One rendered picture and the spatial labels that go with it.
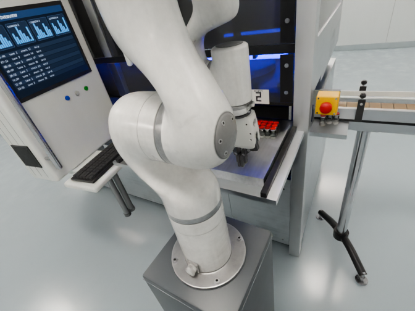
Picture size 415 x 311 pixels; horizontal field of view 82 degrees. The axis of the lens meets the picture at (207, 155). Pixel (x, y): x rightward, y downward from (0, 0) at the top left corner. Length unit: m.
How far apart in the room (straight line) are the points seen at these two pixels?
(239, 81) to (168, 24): 0.27
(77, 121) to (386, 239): 1.86
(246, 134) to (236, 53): 0.20
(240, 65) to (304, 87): 0.44
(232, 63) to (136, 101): 0.24
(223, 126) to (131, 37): 0.16
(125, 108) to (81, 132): 0.96
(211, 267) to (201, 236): 0.12
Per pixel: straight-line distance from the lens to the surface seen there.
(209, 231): 0.50
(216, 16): 0.51
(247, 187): 0.76
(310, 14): 0.90
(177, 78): 0.32
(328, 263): 1.67
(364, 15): 5.54
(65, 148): 1.31
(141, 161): 0.44
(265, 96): 1.00
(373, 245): 1.81
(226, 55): 0.54
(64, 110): 1.30
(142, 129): 0.37
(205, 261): 0.58
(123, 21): 0.33
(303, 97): 0.97
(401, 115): 1.11
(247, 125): 0.61
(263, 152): 0.91
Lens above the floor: 1.40
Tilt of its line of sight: 34 degrees down
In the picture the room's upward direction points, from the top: 12 degrees counter-clockwise
